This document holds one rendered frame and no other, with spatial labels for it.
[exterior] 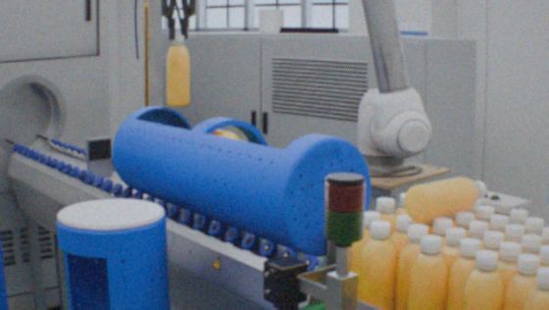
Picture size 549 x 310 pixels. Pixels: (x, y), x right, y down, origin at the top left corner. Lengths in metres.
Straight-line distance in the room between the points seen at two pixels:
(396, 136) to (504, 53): 2.52
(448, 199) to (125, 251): 0.76
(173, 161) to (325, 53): 1.90
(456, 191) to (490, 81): 3.23
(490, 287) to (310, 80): 2.73
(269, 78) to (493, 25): 1.50
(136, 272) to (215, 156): 0.36
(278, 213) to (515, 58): 3.14
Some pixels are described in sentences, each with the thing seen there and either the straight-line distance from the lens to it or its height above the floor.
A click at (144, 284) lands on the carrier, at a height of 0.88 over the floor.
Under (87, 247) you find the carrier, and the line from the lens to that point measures 1.77.
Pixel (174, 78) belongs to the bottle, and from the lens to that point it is 2.30.
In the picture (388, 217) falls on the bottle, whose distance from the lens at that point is 1.61.
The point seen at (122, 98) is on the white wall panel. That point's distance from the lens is 7.50.
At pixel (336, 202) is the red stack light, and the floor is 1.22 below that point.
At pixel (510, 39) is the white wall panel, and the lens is 4.63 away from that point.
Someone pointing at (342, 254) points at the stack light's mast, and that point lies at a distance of 1.18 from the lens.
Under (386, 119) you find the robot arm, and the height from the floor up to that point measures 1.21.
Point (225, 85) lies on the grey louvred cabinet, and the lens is 4.34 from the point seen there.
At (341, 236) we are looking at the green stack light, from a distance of 1.15.
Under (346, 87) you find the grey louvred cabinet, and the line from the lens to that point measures 3.71.
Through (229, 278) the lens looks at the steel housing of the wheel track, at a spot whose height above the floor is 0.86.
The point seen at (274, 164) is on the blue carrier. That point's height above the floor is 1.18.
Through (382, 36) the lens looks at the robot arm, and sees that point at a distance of 2.24.
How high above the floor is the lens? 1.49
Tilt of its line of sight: 12 degrees down
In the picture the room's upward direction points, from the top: straight up
